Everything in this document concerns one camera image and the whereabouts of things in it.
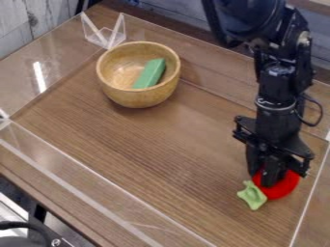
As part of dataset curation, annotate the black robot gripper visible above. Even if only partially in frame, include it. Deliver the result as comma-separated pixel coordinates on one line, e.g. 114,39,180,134
233,99,313,188

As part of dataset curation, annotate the red plush strawberry toy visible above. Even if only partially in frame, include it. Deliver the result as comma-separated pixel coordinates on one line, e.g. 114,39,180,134
236,171,300,211

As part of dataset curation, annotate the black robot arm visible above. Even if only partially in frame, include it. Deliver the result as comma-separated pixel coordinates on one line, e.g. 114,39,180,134
201,0,317,188

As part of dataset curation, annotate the green rectangular block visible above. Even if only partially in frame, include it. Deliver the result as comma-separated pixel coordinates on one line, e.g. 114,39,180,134
132,58,165,89

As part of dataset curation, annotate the light wooden bowl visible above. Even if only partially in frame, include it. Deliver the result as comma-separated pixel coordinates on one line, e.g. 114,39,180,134
94,41,181,108

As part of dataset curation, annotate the clear acrylic tray wall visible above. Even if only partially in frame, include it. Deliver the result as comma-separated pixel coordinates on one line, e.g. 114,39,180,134
0,16,330,247

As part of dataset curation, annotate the black table frame bracket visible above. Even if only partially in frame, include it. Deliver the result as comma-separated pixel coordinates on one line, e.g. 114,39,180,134
25,201,76,247

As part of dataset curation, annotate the clear acrylic corner bracket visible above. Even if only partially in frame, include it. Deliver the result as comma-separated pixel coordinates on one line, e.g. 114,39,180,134
80,13,126,49

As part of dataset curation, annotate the black cable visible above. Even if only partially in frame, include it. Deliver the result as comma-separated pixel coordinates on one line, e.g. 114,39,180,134
0,220,58,247

